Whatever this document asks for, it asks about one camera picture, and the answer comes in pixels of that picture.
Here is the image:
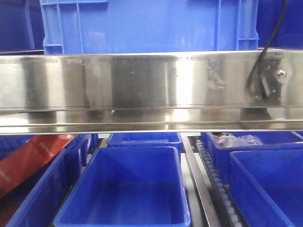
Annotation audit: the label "blue crate on upper shelf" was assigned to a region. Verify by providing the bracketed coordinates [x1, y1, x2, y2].
[40, 0, 258, 54]

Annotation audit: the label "clear plastic bags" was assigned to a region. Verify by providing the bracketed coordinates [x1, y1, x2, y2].
[214, 133, 263, 148]

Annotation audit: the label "blue bin right back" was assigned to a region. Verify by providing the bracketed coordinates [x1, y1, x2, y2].
[201, 131, 303, 184]

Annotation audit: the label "blue bin centre front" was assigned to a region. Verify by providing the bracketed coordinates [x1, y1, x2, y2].
[53, 147, 191, 227]

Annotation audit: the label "stainless steel shelf beam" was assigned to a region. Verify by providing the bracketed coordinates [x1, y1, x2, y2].
[0, 50, 303, 135]

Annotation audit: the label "blue bin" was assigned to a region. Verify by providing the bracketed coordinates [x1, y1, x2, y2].
[0, 134, 98, 227]
[107, 132, 183, 153]
[201, 131, 303, 184]
[53, 147, 191, 227]
[230, 149, 303, 227]

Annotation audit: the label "blue bin left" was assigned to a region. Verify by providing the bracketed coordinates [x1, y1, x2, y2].
[0, 134, 98, 227]

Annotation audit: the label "shelf bolt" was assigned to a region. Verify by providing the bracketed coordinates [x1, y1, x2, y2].
[277, 70, 286, 78]

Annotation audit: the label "black cable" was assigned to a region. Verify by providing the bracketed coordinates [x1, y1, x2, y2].
[246, 0, 288, 90]

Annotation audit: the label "blue bin right front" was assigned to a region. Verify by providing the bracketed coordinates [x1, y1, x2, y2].
[230, 149, 303, 227]

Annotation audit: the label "red package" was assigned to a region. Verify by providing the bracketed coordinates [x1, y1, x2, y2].
[0, 134, 78, 197]

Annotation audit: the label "steel divider rail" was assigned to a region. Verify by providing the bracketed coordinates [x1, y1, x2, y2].
[182, 136, 221, 227]

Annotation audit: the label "white roller track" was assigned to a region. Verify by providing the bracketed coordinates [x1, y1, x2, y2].
[195, 140, 244, 227]

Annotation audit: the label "blue bin centre back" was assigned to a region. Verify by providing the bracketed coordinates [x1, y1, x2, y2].
[107, 132, 183, 153]

